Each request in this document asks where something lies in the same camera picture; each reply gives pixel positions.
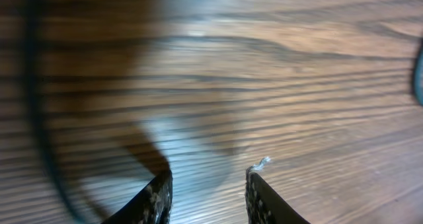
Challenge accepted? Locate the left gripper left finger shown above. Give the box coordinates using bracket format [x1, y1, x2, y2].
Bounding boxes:
[102, 170, 173, 224]

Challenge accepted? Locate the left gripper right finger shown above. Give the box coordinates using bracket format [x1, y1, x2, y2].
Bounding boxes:
[245, 157, 309, 224]

